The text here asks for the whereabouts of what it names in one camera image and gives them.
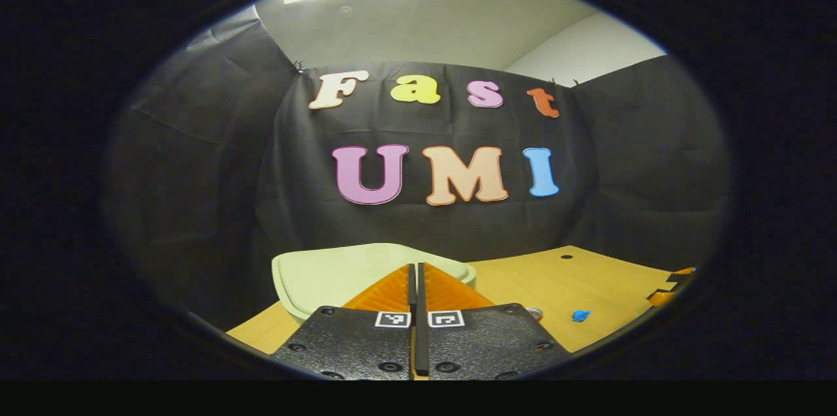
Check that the green desktop garbage bin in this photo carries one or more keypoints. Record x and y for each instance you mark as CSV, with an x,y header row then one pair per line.
x,y
340,272

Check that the blue paper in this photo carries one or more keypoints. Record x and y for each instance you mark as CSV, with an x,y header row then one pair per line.
x,y
580,316

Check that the red pop can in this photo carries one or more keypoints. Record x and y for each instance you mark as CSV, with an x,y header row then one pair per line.
x,y
535,312

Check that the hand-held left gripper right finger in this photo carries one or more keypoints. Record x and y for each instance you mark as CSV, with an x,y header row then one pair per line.
x,y
487,344

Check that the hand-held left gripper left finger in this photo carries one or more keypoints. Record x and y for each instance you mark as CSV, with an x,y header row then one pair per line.
x,y
346,344

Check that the black backdrop cloth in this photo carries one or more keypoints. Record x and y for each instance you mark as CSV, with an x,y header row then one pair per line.
x,y
216,174

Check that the wooden desktop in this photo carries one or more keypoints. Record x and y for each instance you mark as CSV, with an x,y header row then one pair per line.
x,y
588,285

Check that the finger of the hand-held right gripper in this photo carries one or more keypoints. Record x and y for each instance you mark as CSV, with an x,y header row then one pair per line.
x,y
670,288

